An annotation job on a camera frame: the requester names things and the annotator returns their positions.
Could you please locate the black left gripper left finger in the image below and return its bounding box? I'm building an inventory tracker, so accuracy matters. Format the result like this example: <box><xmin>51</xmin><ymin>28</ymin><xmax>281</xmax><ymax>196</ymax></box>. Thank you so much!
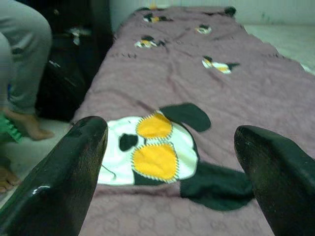
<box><xmin>0</xmin><ymin>116</ymin><xmax>109</xmax><ymax>236</ymax></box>

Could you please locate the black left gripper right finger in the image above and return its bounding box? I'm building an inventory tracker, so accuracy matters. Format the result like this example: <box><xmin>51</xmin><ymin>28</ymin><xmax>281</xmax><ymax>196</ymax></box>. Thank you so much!
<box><xmin>233</xmin><ymin>124</ymin><xmax>315</xmax><ymax>236</ymax></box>

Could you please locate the pink cartoon mouse blanket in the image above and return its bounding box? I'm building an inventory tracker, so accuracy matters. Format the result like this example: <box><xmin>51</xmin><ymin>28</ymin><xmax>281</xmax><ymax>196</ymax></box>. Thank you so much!
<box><xmin>71</xmin><ymin>6</ymin><xmax>315</xmax><ymax>236</ymax></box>

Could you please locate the green plastic stool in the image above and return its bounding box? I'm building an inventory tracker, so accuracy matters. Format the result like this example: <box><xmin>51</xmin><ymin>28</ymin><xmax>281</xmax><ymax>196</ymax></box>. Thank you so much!
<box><xmin>0</xmin><ymin>110</ymin><xmax>23</xmax><ymax>144</ymax></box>

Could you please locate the black suitcase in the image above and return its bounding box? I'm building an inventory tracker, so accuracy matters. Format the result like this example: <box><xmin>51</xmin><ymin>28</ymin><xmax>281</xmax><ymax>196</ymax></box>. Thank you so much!
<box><xmin>14</xmin><ymin>0</ymin><xmax>114</xmax><ymax>122</ymax></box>

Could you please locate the person in striped shirt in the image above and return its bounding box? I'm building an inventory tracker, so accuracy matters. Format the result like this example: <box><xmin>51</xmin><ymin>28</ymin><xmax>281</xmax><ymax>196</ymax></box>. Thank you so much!
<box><xmin>0</xmin><ymin>0</ymin><xmax>55</xmax><ymax>195</ymax></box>

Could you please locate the quilted beige bed mattress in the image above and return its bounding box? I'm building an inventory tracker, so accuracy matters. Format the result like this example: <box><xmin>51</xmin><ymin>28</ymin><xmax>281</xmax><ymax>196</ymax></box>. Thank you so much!
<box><xmin>242</xmin><ymin>23</ymin><xmax>315</xmax><ymax>74</ymax></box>

